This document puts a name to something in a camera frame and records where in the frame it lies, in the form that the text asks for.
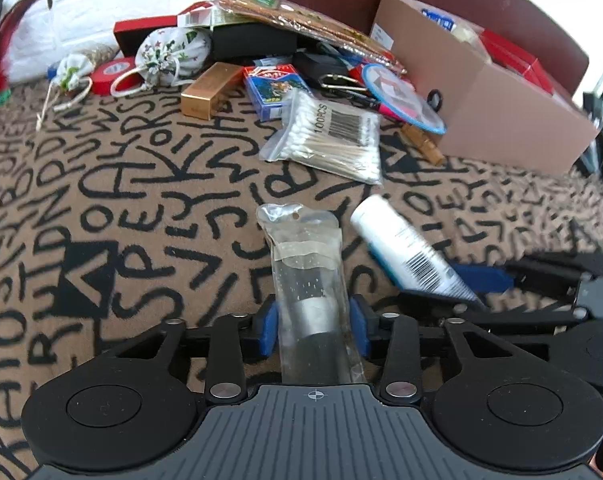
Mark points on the brown cardboard box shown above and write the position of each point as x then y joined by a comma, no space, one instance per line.
486,105

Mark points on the black case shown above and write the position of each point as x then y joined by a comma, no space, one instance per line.
321,67

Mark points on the blue and white packet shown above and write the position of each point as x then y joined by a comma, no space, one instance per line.
439,17

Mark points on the red boxes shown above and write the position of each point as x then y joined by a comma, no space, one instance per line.
519,60

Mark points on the packet of wooden sticks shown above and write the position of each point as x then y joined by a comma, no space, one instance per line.
301,17

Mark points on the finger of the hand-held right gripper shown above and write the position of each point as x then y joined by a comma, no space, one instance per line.
531,316
481,278

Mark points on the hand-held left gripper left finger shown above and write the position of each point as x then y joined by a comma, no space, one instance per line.
268,329

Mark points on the black metal stand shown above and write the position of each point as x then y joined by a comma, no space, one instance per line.
601,130

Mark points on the gold rectangular box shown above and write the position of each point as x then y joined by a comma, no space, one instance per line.
209,89

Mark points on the bag of cotton swabs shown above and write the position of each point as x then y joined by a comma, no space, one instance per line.
326,135

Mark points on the round blue-rimmed disc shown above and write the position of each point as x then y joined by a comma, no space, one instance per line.
401,97

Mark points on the white tube with barcode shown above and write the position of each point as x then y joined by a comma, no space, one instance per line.
406,245

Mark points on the blue playing card box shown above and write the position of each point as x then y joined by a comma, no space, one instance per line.
271,87

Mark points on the red flat box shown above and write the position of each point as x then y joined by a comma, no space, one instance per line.
141,30

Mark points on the brown wooden clip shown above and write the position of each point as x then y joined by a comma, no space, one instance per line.
424,144

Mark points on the red tape roll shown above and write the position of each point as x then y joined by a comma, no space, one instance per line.
106,77

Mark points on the brush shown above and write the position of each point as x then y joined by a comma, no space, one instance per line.
307,280

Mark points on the brown printed blanket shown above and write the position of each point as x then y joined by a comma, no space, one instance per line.
131,220

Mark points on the black rectangular box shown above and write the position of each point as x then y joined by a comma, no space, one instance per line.
254,42

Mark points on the red and white packet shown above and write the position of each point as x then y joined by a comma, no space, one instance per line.
197,15

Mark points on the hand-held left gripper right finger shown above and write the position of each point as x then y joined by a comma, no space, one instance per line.
359,329

